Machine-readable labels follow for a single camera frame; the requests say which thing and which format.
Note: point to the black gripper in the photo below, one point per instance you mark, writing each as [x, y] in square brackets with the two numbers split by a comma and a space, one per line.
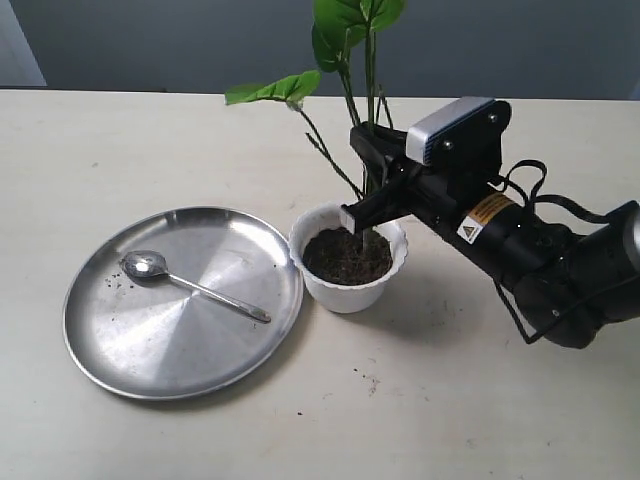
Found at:
[461, 202]

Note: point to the artificial red flower plant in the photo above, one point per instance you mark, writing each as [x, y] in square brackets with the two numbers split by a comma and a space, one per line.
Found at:
[344, 43]

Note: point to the metal spoon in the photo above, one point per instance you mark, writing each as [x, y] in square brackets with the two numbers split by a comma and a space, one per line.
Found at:
[146, 265]

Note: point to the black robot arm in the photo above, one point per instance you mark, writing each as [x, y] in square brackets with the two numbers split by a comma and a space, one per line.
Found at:
[562, 271]

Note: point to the white scalloped flower pot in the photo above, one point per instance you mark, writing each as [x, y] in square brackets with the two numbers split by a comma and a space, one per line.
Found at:
[344, 272]

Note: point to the round steel plate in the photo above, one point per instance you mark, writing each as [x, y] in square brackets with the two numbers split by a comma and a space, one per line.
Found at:
[159, 341]

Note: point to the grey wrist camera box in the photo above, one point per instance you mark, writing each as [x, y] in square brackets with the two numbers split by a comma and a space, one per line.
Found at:
[461, 141]

